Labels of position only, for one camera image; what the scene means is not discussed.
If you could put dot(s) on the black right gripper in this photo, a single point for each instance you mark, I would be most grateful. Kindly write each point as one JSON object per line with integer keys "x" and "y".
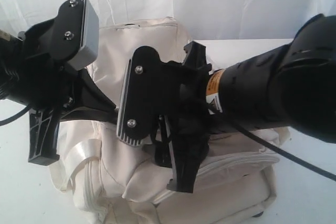
{"x": 180, "y": 134}

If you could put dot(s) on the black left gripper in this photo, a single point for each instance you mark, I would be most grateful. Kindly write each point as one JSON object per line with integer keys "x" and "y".
{"x": 50, "y": 91}

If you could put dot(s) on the cream fabric duffel bag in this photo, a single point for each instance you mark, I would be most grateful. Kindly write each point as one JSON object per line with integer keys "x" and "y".
{"x": 112, "y": 182}

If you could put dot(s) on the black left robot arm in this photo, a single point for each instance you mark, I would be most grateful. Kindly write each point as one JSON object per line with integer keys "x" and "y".
{"x": 51, "y": 90}

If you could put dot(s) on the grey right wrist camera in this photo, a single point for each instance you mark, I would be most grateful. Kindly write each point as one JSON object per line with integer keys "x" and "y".
{"x": 138, "y": 108}

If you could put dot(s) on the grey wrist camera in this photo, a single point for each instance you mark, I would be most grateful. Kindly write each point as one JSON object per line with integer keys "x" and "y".
{"x": 75, "y": 35}
{"x": 138, "y": 108}

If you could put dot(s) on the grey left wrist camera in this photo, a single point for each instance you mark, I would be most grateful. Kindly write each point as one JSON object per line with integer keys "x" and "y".
{"x": 75, "y": 35}

